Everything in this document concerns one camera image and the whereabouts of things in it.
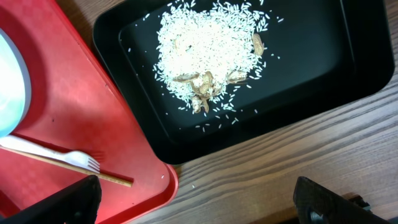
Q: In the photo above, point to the red plastic tray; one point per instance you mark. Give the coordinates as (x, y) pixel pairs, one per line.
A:
(75, 106)

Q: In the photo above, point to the wooden chopstick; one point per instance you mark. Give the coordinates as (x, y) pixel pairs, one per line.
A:
(74, 168)

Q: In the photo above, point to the large light blue plate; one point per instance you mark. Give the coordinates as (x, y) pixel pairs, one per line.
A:
(16, 88)

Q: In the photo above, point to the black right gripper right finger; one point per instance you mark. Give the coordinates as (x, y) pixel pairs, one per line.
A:
(316, 204)

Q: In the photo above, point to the white plastic fork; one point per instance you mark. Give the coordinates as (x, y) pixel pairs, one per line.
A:
(75, 158)

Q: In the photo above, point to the black waste tray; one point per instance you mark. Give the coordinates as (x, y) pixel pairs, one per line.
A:
(320, 55)

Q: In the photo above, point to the rice food scraps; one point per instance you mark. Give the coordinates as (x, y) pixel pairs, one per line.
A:
(205, 65)

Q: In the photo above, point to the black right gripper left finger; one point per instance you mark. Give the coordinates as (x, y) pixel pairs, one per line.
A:
(75, 204)

